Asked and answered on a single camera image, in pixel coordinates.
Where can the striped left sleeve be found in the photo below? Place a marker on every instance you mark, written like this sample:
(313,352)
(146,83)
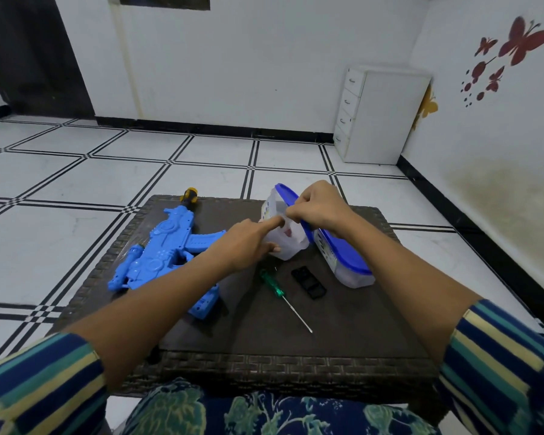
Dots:
(41,385)

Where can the person's right hand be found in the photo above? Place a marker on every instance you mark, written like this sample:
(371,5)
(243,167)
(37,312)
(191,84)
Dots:
(322,208)

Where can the person's left hand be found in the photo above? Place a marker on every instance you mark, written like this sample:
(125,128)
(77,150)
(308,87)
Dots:
(240,249)

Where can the white drawer cabinet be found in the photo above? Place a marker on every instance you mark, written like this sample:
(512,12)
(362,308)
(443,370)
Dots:
(390,117)

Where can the dark brown wicker table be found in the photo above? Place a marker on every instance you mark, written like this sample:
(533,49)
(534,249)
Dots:
(344,321)

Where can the blue floral dress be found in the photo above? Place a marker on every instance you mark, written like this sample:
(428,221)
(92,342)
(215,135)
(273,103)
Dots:
(254,416)

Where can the blue toy gun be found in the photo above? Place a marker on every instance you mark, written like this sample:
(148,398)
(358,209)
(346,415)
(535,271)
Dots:
(163,249)

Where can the striped right sleeve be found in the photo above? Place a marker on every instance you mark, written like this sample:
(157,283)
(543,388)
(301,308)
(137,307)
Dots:
(503,366)

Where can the person's right forearm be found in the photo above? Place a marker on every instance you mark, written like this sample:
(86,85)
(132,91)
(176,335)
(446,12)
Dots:
(412,285)

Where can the black battery cover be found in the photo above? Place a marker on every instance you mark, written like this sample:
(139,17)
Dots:
(309,283)

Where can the yellow butterfly wall sticker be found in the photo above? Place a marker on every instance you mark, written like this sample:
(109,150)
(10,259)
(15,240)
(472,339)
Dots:
(428,106)

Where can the dark framed window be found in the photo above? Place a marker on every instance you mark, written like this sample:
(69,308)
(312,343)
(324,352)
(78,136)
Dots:
(163,2)

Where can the person's left forearm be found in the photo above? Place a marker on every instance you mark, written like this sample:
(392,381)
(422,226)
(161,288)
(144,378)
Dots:
(140,312)

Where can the striped sleeve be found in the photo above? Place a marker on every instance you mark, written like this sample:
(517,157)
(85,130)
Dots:
(41,385)
(503,366)

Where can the clear container with blue lid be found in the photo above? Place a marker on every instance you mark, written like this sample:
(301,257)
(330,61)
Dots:
(294,246)

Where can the labelled container with blue lid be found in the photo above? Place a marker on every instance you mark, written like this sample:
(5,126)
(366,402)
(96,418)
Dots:
(344,271)

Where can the dark door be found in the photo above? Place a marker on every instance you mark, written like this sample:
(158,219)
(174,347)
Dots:
(27,49)

